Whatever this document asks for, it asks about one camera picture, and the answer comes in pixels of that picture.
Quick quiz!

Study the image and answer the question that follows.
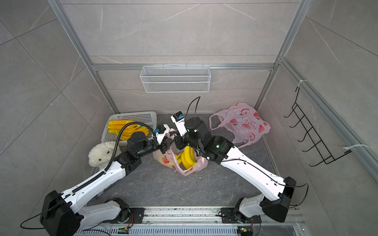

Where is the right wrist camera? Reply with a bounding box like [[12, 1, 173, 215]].
[[171, 111, 187, 137]]

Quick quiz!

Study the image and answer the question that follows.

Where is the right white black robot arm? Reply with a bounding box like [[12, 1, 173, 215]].
[[171, 111, 298, 223]]

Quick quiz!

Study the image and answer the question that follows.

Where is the pink strawberry plastic bag rear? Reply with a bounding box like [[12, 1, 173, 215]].
[[209, 102, 271, 148]]

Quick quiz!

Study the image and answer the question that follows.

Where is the white plush toy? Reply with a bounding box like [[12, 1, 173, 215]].
[[88, 142, 115, 170]]

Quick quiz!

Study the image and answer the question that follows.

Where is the orange yellow banana bunch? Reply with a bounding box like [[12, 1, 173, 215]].
[[106, 119, 150, 141]]

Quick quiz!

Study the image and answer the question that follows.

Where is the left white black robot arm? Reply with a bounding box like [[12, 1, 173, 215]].
[[37, 124, 170, 236]]

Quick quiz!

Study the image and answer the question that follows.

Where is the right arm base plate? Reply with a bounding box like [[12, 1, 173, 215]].
[[217, 207, 262, 224]]

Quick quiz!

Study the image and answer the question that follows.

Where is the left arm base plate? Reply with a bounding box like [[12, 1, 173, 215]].
[[104, 207, 145, 224]]

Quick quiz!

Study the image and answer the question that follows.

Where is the aluminium mounting rail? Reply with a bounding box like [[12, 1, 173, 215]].
[[76, 206, 309, 236]]

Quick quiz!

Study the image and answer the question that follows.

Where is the white plastic basket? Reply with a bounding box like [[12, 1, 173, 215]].
[[101, 111, 157, 143]]

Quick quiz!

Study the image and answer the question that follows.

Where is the pink plastic bag front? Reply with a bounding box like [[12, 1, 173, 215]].
[[153, 133, 208, 176]]

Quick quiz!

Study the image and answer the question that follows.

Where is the black wire hook rack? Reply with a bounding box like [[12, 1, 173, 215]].
[[284, 87, 352, 167]]

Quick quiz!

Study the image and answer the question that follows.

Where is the white wire mesh shelf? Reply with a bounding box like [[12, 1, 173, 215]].
[[140, 66, 211, 93]]

